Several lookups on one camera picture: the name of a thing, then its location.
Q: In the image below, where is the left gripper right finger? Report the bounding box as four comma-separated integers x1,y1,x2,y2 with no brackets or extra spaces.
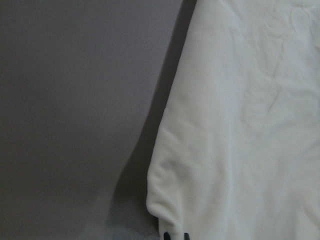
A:
184,233,190,240

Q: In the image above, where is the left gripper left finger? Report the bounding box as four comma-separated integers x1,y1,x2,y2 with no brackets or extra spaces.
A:
163,232,171,240

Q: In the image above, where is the cream long-sleeve printed shirt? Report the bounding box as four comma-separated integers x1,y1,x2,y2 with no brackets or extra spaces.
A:
146,0,320,240

